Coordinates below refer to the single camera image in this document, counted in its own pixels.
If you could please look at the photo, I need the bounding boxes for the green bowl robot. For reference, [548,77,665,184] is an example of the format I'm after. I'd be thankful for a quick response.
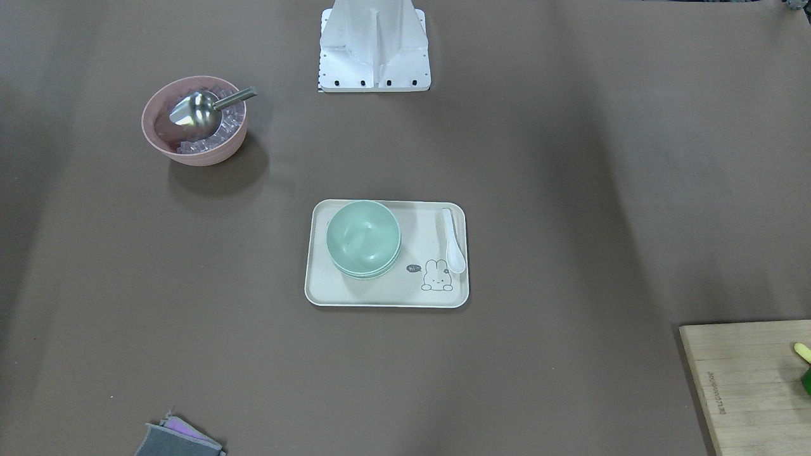
[333,252,400,279]
[325,200,402,272]

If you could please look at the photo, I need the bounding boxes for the cream rabbit tray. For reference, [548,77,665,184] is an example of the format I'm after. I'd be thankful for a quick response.
[304,199,470,308]

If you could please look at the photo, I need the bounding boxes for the white ceramic spoon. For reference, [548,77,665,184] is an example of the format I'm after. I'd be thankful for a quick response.
[440,208,467,274]

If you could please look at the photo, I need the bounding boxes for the green bowl on tray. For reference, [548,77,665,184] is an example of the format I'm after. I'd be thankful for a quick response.
[336,263,393,280]

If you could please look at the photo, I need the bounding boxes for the clear ice cubes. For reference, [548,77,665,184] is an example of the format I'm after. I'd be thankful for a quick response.
[177,89,244,154]

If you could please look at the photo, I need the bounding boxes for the pink bowl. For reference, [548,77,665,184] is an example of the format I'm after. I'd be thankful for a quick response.
[140,75,247,167]

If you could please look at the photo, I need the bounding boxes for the metal scoop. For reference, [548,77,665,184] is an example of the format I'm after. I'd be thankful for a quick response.
[167,87,258,141]

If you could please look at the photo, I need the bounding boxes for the purple cloth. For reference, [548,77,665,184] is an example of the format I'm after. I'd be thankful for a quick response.
[160,412,221,447]

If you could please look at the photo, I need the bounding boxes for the grey cloth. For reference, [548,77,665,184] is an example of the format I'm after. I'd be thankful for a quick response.
[134,424,227,455]

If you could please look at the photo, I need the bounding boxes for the wooden cutting board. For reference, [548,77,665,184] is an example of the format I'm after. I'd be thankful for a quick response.
[679,320,810,455]

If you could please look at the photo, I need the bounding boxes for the yellow plastic knife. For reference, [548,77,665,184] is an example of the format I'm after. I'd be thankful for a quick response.
[793,341,811,364]

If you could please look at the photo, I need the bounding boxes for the green lime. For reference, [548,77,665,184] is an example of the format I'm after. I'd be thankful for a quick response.
[800,367,811,396]

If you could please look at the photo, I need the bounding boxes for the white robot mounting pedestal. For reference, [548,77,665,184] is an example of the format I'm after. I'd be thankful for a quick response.
[317,1,432,93]

